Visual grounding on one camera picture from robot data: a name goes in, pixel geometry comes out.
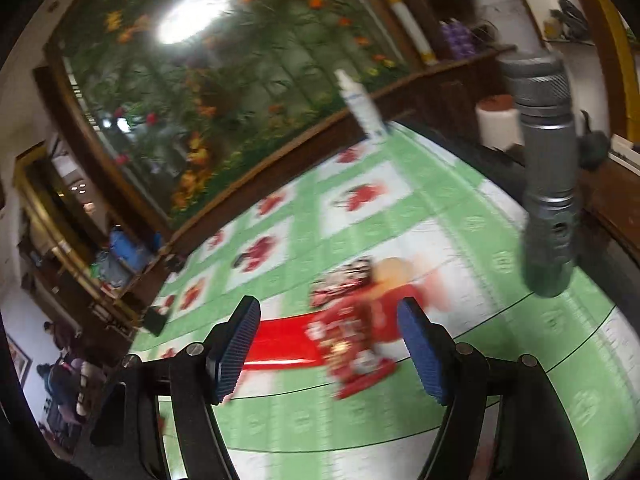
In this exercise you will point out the black cylindrical container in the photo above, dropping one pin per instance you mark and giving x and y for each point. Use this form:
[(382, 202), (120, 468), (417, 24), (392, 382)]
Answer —
[(155, 320)]

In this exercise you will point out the white spray bottle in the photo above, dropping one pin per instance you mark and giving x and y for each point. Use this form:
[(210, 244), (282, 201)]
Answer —
[(361, 105)]

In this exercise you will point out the large red snack packet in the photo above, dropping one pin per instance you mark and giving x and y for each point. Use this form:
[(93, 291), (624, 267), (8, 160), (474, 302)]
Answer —
[(282, 344)]

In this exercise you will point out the person in dark coat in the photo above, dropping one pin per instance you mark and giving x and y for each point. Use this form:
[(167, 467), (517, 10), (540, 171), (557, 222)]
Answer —
[(75, 379)]

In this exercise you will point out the blue thermos jug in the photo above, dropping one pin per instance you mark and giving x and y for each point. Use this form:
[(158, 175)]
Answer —
[(136, 256)]

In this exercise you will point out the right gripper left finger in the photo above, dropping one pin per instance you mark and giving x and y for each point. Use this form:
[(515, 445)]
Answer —
[(124, 433)]

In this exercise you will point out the framed wall painting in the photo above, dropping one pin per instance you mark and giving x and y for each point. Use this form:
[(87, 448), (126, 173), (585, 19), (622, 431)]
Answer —
[(22, 363)]

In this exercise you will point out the grey flashlight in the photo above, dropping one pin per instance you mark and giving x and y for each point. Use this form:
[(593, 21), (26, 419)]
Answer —
[(540, 89)]

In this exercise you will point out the red floral snack packet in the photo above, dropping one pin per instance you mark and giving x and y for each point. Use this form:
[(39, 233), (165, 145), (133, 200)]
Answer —
[(343, 335)]

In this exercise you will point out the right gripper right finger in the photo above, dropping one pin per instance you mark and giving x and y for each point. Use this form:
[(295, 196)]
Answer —
[(534, 437)]

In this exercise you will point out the red white heart packet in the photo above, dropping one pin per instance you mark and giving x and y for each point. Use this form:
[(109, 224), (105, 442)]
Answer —
[(340, 282)]

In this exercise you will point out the purple bottles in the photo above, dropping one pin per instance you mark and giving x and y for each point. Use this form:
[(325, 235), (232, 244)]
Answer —
[(459, 39)]

